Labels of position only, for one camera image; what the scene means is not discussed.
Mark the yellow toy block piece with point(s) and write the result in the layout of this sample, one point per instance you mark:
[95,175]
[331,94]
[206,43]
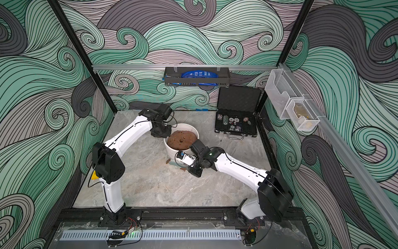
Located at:
[94,176]

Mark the aluminium wall rail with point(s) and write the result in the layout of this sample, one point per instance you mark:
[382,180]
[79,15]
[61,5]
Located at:
[158,67]
[339,137]

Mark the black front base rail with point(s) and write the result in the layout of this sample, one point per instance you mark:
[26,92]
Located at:
[229,216]

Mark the black open poker chip case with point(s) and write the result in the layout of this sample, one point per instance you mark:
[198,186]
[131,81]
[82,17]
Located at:
[236,107]

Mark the white perforated cable duct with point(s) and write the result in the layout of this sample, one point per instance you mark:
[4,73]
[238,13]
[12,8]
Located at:
[154,235]

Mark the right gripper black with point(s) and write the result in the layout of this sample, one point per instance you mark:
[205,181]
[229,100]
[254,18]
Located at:
[195,168]

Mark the black wall tray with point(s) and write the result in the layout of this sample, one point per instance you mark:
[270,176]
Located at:
[189,77]

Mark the white ceramic pot with mud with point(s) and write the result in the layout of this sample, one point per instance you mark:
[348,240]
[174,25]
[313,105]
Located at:
[182,137]

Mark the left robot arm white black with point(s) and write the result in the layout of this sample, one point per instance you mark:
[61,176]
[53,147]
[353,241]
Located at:
[106,157]

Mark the large clear wall bin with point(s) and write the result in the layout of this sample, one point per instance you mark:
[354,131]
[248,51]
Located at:
[281,90]

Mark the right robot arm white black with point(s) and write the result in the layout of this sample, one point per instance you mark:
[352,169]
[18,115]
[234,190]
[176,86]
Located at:
[274,196]

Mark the aluminium wall rail back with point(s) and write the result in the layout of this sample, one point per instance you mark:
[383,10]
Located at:
[158,67]

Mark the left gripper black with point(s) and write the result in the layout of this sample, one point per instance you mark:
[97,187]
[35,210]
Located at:
[156,134]

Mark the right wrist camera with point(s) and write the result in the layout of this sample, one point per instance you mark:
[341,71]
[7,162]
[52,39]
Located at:
[185,160]

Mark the aluminium wall rail right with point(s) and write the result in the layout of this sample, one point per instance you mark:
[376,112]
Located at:
[339,137]

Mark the small clear wall bin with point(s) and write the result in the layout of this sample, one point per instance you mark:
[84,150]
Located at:
[301,115]

